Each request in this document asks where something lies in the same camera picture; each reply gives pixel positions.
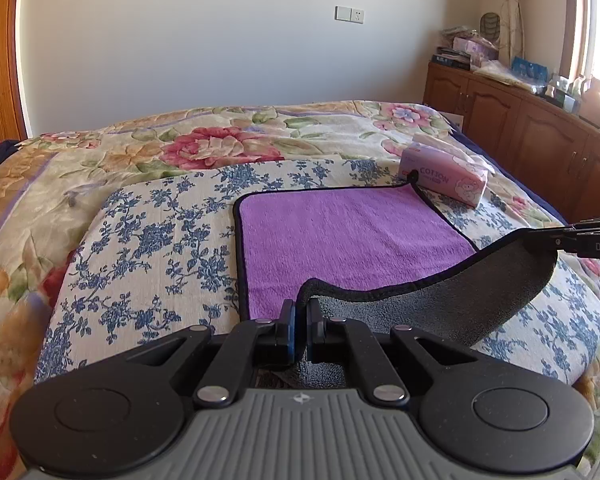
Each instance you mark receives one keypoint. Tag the cream plastic bag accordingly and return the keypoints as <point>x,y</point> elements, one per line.
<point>500,72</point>

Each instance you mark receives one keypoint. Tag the blue packet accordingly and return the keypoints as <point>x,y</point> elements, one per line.
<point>529,69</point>

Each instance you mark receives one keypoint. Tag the stack of dark books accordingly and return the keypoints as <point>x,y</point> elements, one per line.
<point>452,57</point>

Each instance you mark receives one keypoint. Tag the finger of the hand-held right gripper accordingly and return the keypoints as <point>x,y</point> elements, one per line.
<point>547,241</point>

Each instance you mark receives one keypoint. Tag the white wall socket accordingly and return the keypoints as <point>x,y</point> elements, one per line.
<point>350,14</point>

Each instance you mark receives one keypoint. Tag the pink box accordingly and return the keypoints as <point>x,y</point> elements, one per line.
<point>475,46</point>

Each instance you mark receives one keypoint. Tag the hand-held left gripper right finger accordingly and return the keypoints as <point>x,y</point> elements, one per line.
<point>321,336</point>

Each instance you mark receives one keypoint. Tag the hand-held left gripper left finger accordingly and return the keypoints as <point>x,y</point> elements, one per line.
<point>289,332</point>

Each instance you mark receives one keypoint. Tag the purple and grey towel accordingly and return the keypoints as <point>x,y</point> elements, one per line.
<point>345,235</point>

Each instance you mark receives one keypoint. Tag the wooden cabinet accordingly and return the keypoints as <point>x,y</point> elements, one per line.
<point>525,125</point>

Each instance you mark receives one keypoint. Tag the row of small bottles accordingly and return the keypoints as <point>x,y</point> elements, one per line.
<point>572,91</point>

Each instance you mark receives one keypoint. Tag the cream patterned curtain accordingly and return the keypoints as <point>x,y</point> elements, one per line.
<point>511,10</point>

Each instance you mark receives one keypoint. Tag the blue floral white blanket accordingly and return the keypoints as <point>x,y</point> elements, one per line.
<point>165,240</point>

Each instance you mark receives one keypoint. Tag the pink floral quilt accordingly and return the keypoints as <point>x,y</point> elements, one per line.
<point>155,135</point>

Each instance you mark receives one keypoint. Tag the pink tissue pack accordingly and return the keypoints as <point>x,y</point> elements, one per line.
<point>442,175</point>

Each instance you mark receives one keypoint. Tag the grey round ornament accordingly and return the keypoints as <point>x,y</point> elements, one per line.
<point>490,24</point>

